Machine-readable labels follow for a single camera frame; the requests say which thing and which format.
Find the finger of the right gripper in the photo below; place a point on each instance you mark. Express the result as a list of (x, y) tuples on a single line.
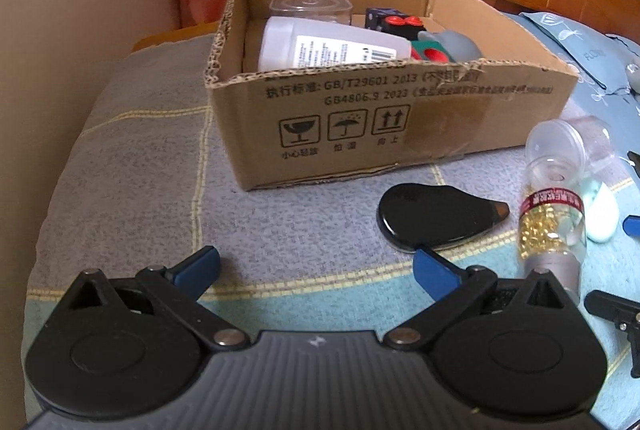
[(631, 226), (623, 313)]

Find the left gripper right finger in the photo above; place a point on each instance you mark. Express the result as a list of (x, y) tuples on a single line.
[(457, 293)]

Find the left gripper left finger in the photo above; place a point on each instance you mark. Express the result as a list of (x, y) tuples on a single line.
[(175, 291)]

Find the light blue earbuds case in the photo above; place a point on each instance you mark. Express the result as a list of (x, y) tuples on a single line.
[(601, 212)]

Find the capsule bottle silver cap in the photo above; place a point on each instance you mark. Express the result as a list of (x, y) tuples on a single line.
[(551, 222)]

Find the white translucent plastic bottle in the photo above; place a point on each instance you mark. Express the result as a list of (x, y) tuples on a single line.
[(290, 42)]

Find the black toy car red wheels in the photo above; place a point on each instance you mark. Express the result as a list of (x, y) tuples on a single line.
[(392, 21)]

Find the clear round plastic container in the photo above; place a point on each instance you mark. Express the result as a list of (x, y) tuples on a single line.
[(334, 11)]

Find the black teardrop case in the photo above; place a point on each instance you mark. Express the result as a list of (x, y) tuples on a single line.
[(412, 215)]

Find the clear empty plastic jar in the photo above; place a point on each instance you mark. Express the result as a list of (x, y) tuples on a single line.
[(594, 141)]

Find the grey blue checked cushion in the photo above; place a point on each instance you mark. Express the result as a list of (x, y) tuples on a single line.
[(148, 179)]

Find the blue floral bedding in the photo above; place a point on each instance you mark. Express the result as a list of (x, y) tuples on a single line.
[(603, 91)]

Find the green toy truck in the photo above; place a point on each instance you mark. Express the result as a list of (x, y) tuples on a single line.
[(430, 50)]

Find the grey elephant toy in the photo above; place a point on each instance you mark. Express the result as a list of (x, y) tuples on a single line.
[(459, 47)]

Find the cardboard box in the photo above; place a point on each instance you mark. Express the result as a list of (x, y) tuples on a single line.
[(308, 124)]

